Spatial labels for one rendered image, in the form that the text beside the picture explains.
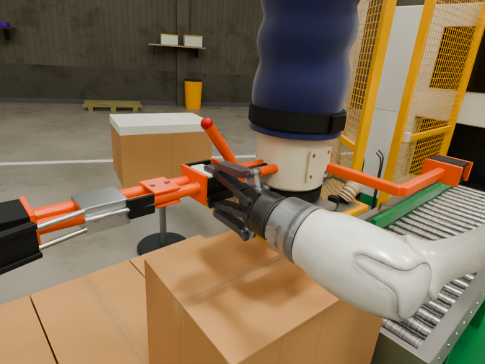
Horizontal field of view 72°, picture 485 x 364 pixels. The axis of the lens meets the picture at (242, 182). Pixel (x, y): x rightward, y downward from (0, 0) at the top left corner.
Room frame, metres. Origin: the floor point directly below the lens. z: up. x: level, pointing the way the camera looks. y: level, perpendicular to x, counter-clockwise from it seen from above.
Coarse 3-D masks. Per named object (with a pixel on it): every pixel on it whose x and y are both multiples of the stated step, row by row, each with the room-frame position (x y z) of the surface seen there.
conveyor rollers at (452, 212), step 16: (448, 192) 2.49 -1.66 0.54; (464, 192) 2.50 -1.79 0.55; (480, 192) 2.56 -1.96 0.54; (416, 208) 2.14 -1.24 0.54; (432, 208) 2.15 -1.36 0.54; (448, 208) 2.16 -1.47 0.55; (464, 208) 2.18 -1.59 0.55; (480, 208) 2.24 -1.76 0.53; (400, 224) 1.87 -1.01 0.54; (416, 224) 1.88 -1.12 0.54; (432, 224) 1.90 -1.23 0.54; (448, 224) 1.91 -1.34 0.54; (464, 224) 1.93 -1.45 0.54; (480, 224) 1.94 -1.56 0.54; (448, 288) 1.25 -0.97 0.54; (464, 288) 1.28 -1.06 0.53; (432, 304) 1.13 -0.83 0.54; (448, 304) 1.16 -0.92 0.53; (384, 320) 1.01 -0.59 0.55; (416, 320) 1.03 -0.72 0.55; (432, 320) 1.04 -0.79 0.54; (400, 336) 0.95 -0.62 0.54
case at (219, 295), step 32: (160, 256) 0.76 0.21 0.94; (192, 256) 0.77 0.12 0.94; (224, 256) 0.78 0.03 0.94; (256, 256) 0.79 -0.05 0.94; (160, 288) 0.67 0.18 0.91; (192, 288) 0.64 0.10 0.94; (224, 288) 0.65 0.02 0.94; (256, 288) 0.66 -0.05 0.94; (288, 288) 0.66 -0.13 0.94; (320, 288) 0.67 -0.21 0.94; (160, 320) 0.67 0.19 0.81; (192, 320) 0.55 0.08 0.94; (224, 320) 0.55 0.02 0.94; (256, 320) 0.55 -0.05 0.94; (288, 320) 0.56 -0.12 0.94; (320, 320) 0.60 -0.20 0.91; (352, 320) 0.69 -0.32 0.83; (160, 352) 0.67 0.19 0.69; (192, 352) 0.54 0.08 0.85; (224, 352) 0.46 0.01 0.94; (256, 352) 0.47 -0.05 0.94; (288, 352) 0.53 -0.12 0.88; (320, 352) 0.62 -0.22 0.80; (352, 352) 0.72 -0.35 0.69
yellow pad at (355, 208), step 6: (324, 198) 0.83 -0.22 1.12; (330, 198) 0.76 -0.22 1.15; (336, 198) 0.76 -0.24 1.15; (342, 204) 0.78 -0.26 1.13; (348, 204) 0.78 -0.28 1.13; (354, 204) 0.79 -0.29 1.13; (360, 204) 0.80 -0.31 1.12; (366, 204) 0.80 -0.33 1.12; (336, 210) 0.74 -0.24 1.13; (342, 210) 0.74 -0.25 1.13; (348, 210) 0.76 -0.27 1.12; (354, 210) 0.76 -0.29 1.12; (360, 210) 0.77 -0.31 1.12; (366, 210) 0.79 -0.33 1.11; (354, 216) 0.75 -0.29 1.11; (264, 240) 0.61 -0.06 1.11
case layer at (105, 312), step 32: (64, 288) 1.07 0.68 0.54; (96, 288) 1.08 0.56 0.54; (128, 288) 1.10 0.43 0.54; (0, 320) 0.89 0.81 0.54; (32, 320) 0.90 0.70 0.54; (64, 320) 0.91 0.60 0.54; (96, 320) 0.92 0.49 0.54; (128, 320) 0.93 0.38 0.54; (0, 352) 0.76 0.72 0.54; (32, 352) 0.77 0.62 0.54; (64, 352) 0.77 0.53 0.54; (96, 352) 0.78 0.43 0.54; (128, 352) 0.79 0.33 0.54
